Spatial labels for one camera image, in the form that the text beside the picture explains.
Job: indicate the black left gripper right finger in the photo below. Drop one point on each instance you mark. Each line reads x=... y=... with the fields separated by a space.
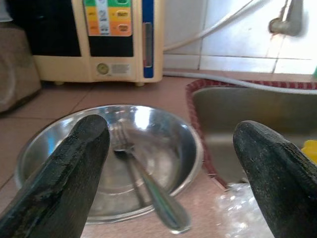
x=280 y=183

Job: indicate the jar with brown contents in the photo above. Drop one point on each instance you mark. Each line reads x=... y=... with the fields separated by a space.
x=17 y=74

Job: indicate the clear bubble wrap sheet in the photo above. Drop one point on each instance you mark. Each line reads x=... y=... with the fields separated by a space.
x=237 y=215

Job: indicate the yellow plastic cup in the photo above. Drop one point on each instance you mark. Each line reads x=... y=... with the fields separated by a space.
x=310 y=151

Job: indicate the metal faucet pipe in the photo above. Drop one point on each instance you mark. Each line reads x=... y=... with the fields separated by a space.
x=292 y=19

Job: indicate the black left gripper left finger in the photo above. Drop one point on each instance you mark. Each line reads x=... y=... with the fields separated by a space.
x=62 y=178

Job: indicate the clear blue-capped soap bottle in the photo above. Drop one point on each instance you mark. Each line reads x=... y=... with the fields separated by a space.
x=315 y=73

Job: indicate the cream water ionizer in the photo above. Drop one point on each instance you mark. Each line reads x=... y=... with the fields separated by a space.
x=74 y=69

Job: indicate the steel spoon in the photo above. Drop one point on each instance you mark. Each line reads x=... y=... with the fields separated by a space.
x=123 y=150

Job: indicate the stainless steel bowl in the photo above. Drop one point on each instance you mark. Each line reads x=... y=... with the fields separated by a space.
x=153 y=138

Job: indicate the steel fork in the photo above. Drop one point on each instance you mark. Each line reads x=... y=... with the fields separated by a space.
x=163 y=205

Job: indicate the steel sink basin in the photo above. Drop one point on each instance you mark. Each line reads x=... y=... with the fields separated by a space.
x=223 y=119

